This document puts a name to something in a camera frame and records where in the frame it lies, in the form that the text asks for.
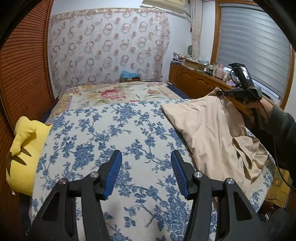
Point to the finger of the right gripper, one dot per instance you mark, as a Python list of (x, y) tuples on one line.
[(229, 93)]

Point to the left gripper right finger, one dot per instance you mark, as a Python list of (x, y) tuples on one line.
[(236, 218)]

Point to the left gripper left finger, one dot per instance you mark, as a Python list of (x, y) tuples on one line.
[(56, 219)]

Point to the beige printed t-shirt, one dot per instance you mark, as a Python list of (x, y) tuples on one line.
[(216, 135)]

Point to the dark sleeved right forearm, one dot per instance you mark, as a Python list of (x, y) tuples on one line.
[(281, 126)]

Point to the clutter on sideboard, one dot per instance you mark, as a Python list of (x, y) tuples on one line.
[(201, 66)]

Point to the wooden sideboard cabinet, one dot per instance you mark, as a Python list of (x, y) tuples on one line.
[(190, 84)]

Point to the grey window blind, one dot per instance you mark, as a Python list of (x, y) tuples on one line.
[(248, 35)]

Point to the blue floral white blanket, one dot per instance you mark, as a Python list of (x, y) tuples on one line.
[(146, 203)]

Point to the yellow plush pillow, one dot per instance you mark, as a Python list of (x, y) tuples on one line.
[(23, 157)]

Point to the tied cream curtain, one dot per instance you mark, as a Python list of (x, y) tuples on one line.
[(196, 24)]

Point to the blue item in box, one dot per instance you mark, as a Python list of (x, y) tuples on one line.
[(128, 77)]

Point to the floral quilt bedspread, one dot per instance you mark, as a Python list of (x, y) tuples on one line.
[(94, 95)]

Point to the wooden louvered wardrobe door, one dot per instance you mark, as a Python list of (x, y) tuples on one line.
[(25, 84)]

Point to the circle patterned lace curtain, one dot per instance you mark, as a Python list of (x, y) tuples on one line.
[(95, 46)]

